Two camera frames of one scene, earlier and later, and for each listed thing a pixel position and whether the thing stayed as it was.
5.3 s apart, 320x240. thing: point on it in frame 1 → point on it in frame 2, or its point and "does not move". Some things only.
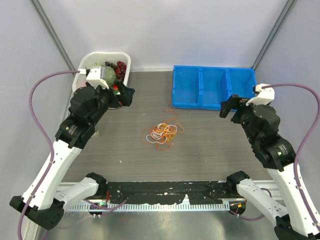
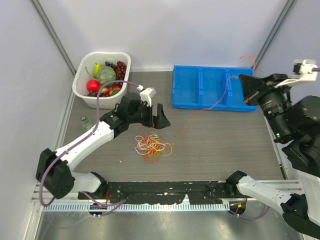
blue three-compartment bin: (203, 87) does not move
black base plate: (172, 192) does not move
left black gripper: (124, 98) → (160, 121)
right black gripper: (235, 101) → (251, 86)
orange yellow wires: (164, 132) → (152, 146)
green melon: (110, 75) does not move
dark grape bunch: (110, 64) does not move
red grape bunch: (120, 70) does not move
